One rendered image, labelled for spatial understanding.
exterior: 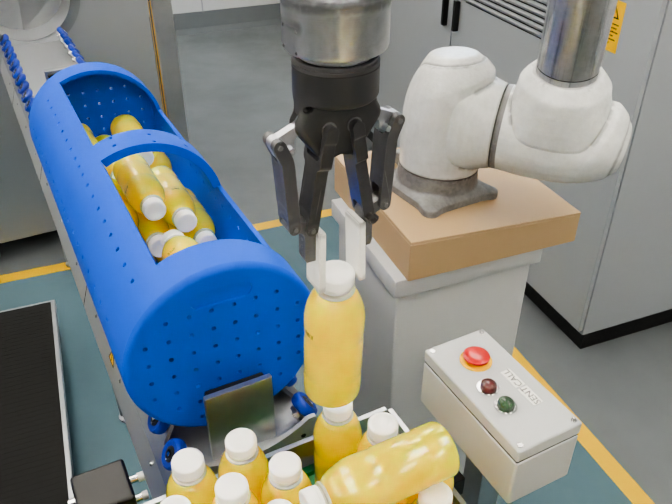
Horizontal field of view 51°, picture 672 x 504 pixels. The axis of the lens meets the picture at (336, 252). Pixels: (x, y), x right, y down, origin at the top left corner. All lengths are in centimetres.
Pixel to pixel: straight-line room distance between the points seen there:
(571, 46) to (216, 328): 68
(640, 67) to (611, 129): 98
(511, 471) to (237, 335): 40
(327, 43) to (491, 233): 80
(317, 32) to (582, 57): 68
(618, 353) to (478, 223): 156
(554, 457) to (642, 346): 194
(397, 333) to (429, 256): 19
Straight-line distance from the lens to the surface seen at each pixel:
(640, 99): 225
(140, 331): 93
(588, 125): 122
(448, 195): 133
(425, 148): 129
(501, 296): 145
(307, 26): 56
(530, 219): 135
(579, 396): 258
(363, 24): 56
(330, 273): 71
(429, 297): 135
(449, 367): 96
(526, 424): 91
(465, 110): 125
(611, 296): 266
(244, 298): 95
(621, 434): 250
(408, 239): 123
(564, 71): 119
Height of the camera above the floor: 176
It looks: 34 degrees down
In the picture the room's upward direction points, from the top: straight up
